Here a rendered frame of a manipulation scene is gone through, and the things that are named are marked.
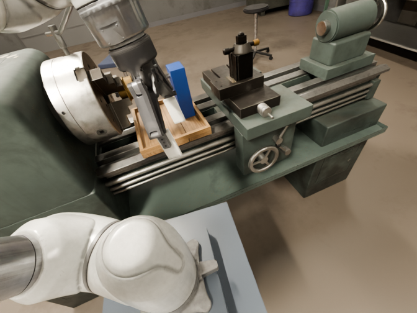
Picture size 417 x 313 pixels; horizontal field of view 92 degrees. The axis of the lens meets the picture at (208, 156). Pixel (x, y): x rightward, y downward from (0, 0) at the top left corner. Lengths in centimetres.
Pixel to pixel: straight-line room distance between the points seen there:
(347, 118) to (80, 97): 123
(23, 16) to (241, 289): 73
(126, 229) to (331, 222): 145
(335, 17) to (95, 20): 102
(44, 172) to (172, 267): 52
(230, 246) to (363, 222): 121
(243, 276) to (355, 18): 115
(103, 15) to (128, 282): 40
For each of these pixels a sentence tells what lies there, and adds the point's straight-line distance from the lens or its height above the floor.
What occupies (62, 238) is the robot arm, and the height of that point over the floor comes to 107.
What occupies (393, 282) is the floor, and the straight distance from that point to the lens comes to 165.
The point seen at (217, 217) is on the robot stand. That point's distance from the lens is 75.
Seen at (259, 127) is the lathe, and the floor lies 91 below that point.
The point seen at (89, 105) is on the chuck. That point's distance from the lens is 76.
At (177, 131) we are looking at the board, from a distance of 89.
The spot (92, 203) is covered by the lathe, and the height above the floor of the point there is 82.
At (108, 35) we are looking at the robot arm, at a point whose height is 134.
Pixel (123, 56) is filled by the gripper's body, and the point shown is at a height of 131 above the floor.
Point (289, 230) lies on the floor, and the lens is 157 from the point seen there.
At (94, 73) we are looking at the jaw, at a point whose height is 119.
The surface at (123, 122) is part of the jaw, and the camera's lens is 89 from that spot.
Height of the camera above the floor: 141
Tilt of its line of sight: 45 degrees down
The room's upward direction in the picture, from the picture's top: 12 degrees counter-clockwise
